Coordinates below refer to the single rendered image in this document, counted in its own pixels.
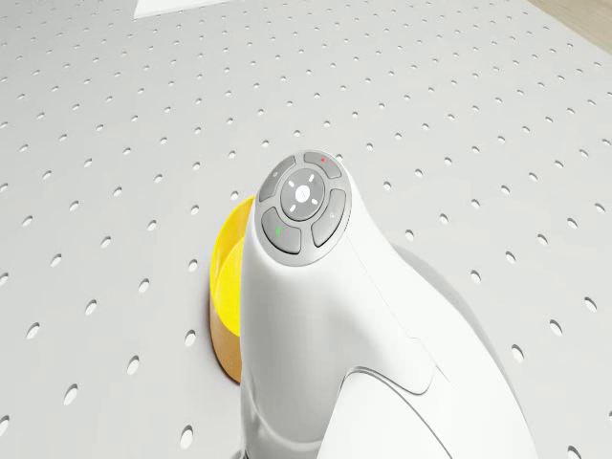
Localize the yellow bowl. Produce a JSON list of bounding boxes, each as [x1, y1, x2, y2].
[[206, 195, 255, 384]]

